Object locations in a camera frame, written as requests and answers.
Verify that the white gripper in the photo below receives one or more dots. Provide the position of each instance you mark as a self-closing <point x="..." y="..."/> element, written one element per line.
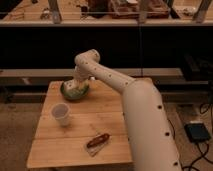
<point x="74" y="86"/>

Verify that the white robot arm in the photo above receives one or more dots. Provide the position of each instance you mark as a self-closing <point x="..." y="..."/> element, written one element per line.
<point x="152" y="145"/>

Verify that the green ceramic bowl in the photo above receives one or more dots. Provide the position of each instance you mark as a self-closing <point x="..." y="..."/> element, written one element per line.
<point x="68" y="96"/>

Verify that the red brown bottle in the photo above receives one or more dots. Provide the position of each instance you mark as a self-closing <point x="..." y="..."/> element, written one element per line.
<point x="98" y="140"/>

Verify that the white plastic cup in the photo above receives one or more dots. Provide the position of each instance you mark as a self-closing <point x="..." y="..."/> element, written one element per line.
<point x="60" y="112"/>

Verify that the wooden table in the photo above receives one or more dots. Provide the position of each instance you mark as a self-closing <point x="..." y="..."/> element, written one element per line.
<point x="99" y="112"/>

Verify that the brown tray on bench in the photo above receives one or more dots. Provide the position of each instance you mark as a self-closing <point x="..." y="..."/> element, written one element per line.
<point x="132" y="8"/>

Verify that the long wooden workbench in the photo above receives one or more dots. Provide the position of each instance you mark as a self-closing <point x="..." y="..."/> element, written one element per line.
<point x="95" y="13"/>

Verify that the black power box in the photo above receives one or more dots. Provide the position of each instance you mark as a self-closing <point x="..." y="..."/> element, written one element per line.
<point x="197" y="132"/>

